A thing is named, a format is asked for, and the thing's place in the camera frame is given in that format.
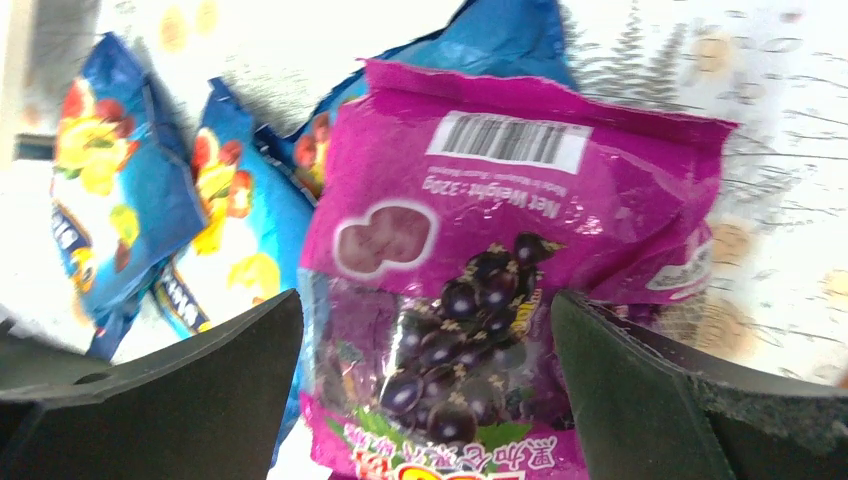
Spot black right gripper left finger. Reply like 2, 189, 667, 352
1, 290, 303, 479

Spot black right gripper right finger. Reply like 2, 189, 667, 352
551, 291, 847, 479

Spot blue candy bag middle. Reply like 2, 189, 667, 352
150, 77, 318, 465

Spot blue candy bag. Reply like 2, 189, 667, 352
254, 0, 578, 176
50, 33, 207, 360
150, 77, 318, 465

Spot blue candy bag left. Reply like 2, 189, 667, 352
50, 33, 207, 360

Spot blue candy bag right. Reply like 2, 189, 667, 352
254, 0, 578, 176

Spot floral table mat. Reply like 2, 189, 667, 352
0, 0, 848, 480

